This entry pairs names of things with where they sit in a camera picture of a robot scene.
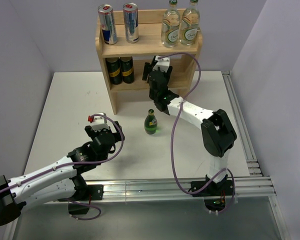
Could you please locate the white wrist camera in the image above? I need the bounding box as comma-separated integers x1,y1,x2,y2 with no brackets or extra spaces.
88,112,109,132
150,55,171,73

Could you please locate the wooden two-tier shelf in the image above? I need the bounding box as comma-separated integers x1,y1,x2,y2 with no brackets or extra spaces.
94,8,204,115

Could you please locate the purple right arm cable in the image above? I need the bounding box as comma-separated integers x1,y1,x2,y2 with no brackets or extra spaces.
157,52,236,213

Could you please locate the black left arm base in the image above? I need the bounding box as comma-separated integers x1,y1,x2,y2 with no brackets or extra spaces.
67,184,104,221

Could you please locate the black yellow can right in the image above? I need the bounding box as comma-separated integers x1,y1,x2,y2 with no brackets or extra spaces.
120,56,135,84

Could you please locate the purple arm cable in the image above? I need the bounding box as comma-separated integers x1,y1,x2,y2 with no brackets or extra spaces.
157,52,236,213
0,113,125,221

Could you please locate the blue silver can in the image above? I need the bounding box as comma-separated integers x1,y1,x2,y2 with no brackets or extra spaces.
123,2,139,43
98,4,118,45

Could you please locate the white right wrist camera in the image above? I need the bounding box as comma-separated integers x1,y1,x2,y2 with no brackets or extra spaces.
150,55,171,73

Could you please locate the black yellow can left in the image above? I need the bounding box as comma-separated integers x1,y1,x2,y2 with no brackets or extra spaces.
106,57,123,85

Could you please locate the black yellow can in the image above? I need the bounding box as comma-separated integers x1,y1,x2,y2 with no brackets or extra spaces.
106,57,123,85
120,56,135,84

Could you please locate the clear glass bottle green cap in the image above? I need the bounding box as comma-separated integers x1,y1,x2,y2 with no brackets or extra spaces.
161,0,181,48

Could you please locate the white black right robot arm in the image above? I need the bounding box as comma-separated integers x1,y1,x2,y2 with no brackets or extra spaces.
142,60,237,195

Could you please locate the aluminium mounting rail frame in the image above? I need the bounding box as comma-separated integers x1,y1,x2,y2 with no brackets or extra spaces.
2,70,291,240

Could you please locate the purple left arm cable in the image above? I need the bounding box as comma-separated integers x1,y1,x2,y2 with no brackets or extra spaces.
0,113,125,221

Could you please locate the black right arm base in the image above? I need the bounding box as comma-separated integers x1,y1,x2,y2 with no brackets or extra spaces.
192,180,235,211

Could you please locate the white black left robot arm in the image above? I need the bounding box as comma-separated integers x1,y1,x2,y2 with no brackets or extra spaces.
0,121,125,226

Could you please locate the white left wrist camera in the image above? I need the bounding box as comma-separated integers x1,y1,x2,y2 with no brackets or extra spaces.
88,112,109,132

